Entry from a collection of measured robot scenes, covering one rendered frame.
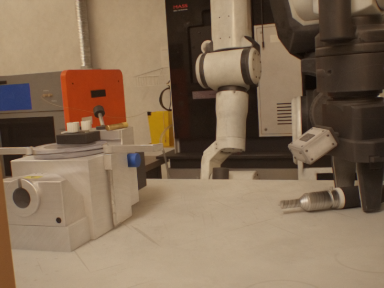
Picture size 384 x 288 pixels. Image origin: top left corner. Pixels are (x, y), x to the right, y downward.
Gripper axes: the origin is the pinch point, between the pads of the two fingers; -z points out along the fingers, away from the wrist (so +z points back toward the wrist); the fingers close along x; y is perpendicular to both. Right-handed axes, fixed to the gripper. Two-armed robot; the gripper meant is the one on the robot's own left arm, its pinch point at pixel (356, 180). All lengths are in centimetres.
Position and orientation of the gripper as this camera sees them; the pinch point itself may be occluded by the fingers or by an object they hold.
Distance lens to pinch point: 63.9
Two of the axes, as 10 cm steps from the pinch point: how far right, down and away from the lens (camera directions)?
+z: -0.7, -9.9, -1.3
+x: -1.8, -1.1, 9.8
